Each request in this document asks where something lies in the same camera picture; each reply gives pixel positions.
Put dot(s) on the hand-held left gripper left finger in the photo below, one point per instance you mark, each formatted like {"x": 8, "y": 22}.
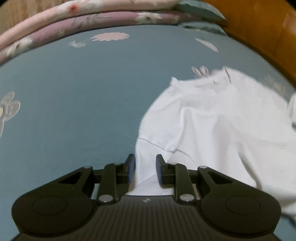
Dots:
{"x": 132, "y": 168}

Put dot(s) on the pink floral quilt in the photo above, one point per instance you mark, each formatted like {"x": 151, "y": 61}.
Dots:
{"x": 69, "y": 10}

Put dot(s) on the bed with blue floral sheet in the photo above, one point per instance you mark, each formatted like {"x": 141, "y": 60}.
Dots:
{"x": 69, "y": 104}

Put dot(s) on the white t-shirt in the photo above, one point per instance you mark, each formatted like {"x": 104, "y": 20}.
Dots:
{"x": 219, "y": 127}

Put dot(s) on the purple floral quilt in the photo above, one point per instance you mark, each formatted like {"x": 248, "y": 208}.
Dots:
{"x": 92, "y": 22}

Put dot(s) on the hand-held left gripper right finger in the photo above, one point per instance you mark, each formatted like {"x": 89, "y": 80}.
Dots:
{"x": 159, "y": 171}

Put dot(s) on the wooden headboard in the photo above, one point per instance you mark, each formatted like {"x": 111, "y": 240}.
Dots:
{"x": 259, "y": 30}

